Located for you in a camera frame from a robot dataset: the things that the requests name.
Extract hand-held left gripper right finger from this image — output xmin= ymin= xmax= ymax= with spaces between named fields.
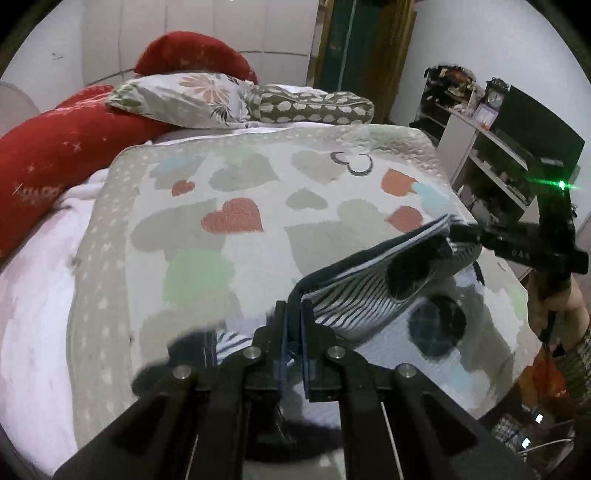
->
xmin=300 ymin=299 xmax=539 ymax=480

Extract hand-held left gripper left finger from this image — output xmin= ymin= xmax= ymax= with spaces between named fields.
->
xmin=53 ymin=300 xmax=289 ymax=480

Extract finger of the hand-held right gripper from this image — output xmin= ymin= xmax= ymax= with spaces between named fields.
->
xmin=447 ymin=223 xmax=484 ymax=254

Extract striped pants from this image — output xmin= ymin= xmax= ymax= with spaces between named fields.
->
xmin=131 ymin=216 xmax=485 ymax=409

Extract person's right forearm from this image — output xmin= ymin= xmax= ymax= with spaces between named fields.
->
xmin=558 ymin=323 xmax=591 ymax=409

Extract person's right hand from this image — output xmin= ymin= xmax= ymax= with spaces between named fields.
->
xmin=526 ymin=270 xmax=591 ymax=352

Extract white shelf unit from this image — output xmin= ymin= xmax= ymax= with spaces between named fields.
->
xmin=409 ymin=65 xmax=543 ymax=227

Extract black television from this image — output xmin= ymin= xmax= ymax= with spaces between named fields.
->
xmin=495 ymin=84 xmax=585 ymax=188

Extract heart print blanket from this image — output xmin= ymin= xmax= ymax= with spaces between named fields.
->
xmin=65 ymin=124 xmax=543 ymax=476

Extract orange bag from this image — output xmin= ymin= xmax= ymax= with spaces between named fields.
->
xmin=518 ymin=353 xmax=568 ymax=409

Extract table clock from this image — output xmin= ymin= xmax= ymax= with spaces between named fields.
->
xmin=484 ymin=78 xmax=509 ymax=110

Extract green patterned bolster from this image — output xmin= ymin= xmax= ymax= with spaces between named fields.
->
xmin=249 ymin=84 xmax=376 ymax=125

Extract green door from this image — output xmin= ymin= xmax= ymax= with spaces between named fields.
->
xmin=316 ymin=0 xmax=419 ymax=124

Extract floral pillow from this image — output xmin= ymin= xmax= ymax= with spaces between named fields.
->
xmin=106 ymin=71 xmax=259 ymax=129

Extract large red pillow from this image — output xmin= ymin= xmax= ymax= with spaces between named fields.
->
xmin=0 ymin=84 xmax=174 ymax=261

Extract small red pillow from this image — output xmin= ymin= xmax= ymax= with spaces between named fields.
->
xmin=133 ymin=30 xmax=259 ymax=86

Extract white panelled wardrobe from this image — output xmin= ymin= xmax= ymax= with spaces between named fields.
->
xmin=79 ymin=0 xmax=321 ymax=79

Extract grey round object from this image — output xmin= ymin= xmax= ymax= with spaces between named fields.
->
xmin=0 ymin=80 xmax=41 ymax=137

